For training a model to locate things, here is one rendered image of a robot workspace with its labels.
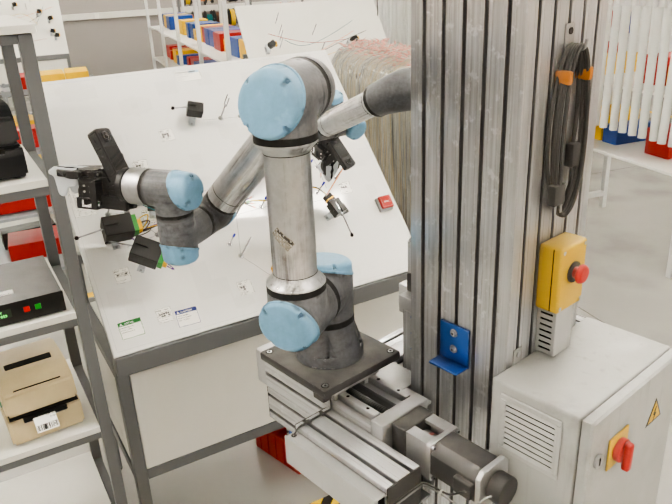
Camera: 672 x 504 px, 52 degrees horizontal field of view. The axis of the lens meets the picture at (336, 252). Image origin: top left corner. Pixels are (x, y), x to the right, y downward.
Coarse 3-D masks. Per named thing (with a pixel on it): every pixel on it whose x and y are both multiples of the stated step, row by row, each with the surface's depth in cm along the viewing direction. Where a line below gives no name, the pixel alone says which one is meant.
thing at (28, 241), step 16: (32, 128) 428; (0, 208) 435; (16, 208) 439; (32, 208) 443; (32, 224) 499; (0, 240) 509; (16, 240) 471; (32, 240) 469; (0, 256) 480; (16, 256) 465; (32, 256) 469
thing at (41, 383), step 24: (0, 360) 219; (24, 360) 217; (48, 360) 218; (0, 384) 208; (24, 384) 209; (48, 384) 212; (72, 384) 215; (0, 408) 221; (24, 408) 208; (48, 408) 211; (72, 408) 214; (24, 432) 208; (48, 432) 212
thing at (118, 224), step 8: (112, 216) 216; (120, 216) 217; (128, 216) 218; (104, 224) 214; (112, 224) 215; (120, 224) 216; (128, 224) 217; (104, 232) 214; (112, 232) 214; (120, 232) 215; (128, 232) 216; (104, 240) 218; (112, 240) 217; (120, 240) 219; (120, 248) 228
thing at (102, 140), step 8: (104, 128) 143; (88, 136) 141; (96, 136) 140; (104, 136) 141; (112, 136) 144; (96, 144) 140; (104, 144) 141; (112, 144) 143; (96, 152) 141; (104, 152) 140; (112, 152) 142; (120, 152) 144; (104, 160) 140; (112, 160) 141; (120, 160) 143; (104, 168) 141; (112, 168) 140; (120, 168) 142; (112, 176) 141
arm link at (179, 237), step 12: (156, 216) 138; (180, 216) 137; (192, 216) 140; (204, 216) 145; (168, 228) 137; (180, 228) 138; (192, 228) 140; (204, 228) 144; (168, 240) 139; (180, 240) 139; (192, 240) 140; (168, 252) 140; (180, 252) 139; (192, 252) 141; (180, 264) 141
